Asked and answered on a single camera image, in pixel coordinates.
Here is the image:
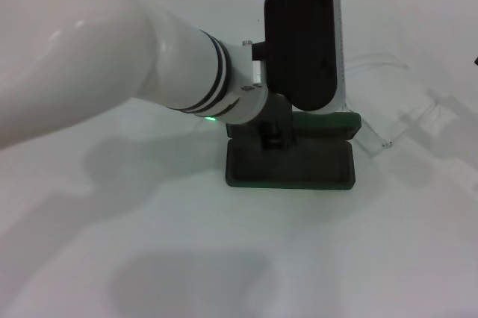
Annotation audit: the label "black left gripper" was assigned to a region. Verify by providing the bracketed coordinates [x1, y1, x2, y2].
[257, 94, 299, 150]

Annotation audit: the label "green glasses case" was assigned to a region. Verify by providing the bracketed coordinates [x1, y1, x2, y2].
[225, 110, 362, 194]

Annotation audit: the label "clear white glasses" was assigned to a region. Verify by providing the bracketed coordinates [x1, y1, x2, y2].
[343, 52, 412, 157]

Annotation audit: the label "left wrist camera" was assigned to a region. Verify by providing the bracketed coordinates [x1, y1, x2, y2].
[252, 0, 352, 114]

